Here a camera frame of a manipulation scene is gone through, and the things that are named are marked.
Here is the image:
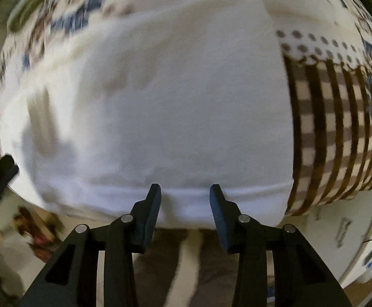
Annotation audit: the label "floral bed cover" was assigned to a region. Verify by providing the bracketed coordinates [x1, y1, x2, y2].
[0, 0, 372, 216]

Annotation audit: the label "white bedside table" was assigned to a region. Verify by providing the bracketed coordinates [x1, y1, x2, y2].
[280, 189, 372, 288]

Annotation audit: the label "white pants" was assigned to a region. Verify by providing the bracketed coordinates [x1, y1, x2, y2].
[0, 0, 293, 228]

